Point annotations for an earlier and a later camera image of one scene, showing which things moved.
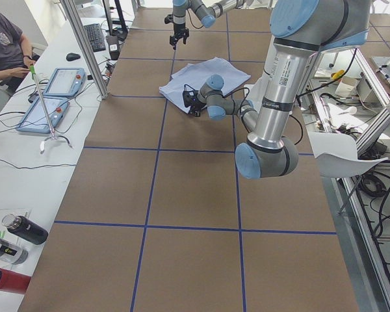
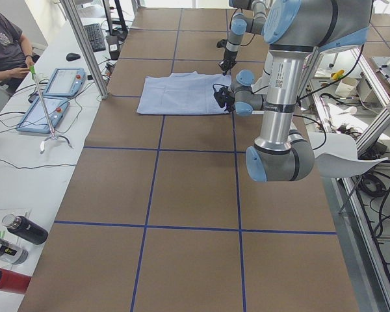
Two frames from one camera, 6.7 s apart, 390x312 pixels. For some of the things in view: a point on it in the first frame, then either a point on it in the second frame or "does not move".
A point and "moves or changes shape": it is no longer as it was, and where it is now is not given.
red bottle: (0, 279) does not move
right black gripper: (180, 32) → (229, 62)
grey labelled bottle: (5, 251) does not move
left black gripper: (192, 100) → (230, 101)
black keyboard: (95, 36) does not move
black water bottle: (25, 227) does not move
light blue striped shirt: (195, 75) moves or changes shape
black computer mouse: (71, 56) does not move
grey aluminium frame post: (83, 39) does not move
